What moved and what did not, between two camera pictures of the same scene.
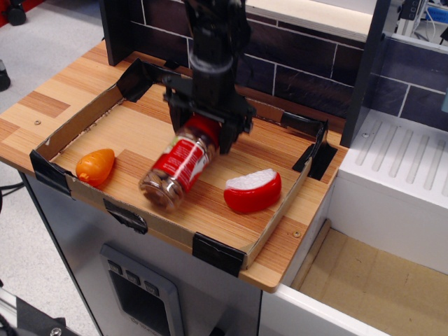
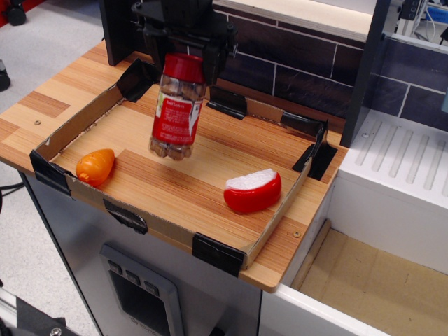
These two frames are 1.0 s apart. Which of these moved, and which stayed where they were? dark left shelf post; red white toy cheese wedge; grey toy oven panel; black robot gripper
Moved: black robot gripper
Stayed: dark left shelf post; red white toy cheese wedge; grey toy oven panel
